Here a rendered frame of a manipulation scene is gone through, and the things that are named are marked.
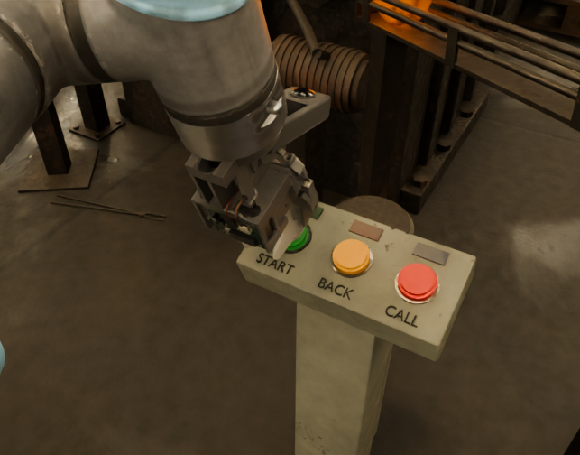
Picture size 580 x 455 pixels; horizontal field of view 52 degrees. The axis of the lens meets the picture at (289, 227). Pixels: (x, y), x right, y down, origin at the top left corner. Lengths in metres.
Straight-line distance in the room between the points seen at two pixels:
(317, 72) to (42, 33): 0.88
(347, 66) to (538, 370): 0.75
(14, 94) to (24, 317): 1.16
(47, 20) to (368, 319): 0.40
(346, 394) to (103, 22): 0.54
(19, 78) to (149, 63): 0.08
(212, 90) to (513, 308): 1.18
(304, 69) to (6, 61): 0.92
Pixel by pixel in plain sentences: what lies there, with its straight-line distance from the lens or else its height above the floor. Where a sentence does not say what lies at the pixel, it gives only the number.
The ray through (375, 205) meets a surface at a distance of 0.85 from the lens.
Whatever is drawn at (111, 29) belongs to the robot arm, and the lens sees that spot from 0.38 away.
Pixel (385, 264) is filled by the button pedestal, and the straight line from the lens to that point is 0.64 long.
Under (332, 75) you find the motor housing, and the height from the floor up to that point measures 0.50.
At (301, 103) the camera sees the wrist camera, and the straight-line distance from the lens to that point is 0.56.
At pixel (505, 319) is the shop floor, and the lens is 1.45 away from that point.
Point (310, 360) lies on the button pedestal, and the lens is 0.75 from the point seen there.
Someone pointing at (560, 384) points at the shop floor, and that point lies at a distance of 1.38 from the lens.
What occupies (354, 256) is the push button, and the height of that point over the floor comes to 0.61.
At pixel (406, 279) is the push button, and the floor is 0.61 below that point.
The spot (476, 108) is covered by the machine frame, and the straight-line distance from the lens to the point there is 2.06.
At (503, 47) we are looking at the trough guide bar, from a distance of 0.87.
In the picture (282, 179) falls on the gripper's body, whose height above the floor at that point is 0.74.
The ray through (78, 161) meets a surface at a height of 0.01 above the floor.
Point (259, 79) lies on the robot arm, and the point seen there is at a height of 0.86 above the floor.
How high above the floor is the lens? 1.05
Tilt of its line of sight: 41 degrees down
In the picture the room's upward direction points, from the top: straight up
